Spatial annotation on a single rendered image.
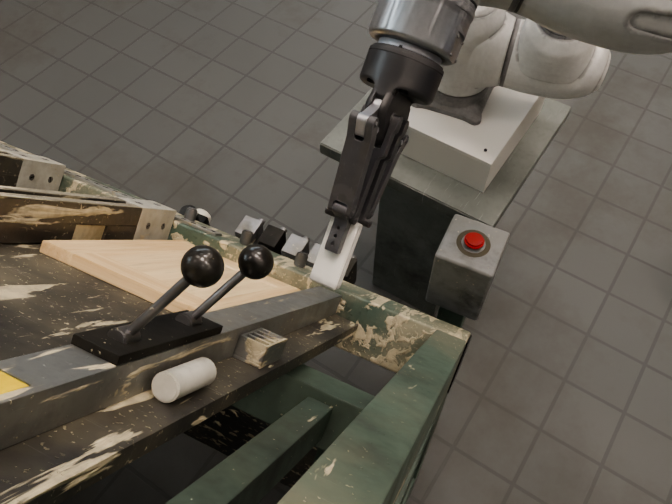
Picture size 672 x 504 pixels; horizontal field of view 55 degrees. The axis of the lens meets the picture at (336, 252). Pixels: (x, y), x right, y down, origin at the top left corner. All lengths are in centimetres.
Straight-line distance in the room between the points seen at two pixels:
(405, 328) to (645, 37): 75
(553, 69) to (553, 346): 110
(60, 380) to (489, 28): 121
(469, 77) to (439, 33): 97
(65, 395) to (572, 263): 218
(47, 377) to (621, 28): 55
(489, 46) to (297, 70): 170
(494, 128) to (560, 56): 26
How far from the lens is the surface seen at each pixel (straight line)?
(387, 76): 61
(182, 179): 271
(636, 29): 65
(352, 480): 50
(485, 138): 163
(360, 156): 59
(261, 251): 68
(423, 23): 61
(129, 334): 62
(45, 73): 337
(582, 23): 64
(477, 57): 154
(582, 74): 155
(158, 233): 135
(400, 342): 124
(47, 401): 53
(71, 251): 102
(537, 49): 149
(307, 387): 94
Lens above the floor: 198
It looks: 55 degrees down
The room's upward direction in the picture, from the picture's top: straight up
